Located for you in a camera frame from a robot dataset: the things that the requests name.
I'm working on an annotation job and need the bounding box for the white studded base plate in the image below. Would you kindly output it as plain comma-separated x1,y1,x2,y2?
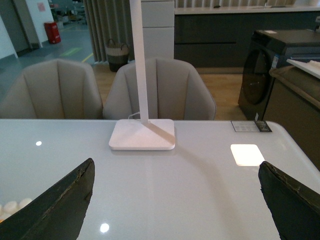
0,198,32,223

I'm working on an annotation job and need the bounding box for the woven basket with handles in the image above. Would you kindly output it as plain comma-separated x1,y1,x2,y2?
105,38,130,72

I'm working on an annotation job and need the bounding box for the dark washing machine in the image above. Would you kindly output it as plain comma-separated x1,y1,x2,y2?
238,29,320,120

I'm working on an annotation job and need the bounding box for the red bin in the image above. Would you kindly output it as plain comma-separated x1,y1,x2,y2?
44,21,61,44

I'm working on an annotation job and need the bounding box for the grey curtain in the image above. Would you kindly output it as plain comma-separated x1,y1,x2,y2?
83,0,134,62

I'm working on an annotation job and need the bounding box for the dark kitchen counter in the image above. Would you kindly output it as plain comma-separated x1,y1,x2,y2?
174,6,320,68

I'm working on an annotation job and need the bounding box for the beige left chair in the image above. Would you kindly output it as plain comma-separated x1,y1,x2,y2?
0,59,103,120

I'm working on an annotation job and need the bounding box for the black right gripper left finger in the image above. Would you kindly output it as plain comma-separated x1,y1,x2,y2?
0,158,95,240

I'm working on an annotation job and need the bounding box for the beige right chair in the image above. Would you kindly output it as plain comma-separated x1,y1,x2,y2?
102,57,217,121

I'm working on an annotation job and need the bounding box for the white desk lamp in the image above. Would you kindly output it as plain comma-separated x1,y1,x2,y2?
108,0,176,151

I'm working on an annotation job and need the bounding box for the beige chair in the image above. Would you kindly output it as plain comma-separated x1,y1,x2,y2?
0,59,103,120
102,57,217,121

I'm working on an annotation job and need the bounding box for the white cabinet column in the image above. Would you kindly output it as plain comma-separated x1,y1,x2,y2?
141,0,175,59

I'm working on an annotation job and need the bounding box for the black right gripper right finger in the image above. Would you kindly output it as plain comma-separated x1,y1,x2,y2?
258,161,320,240

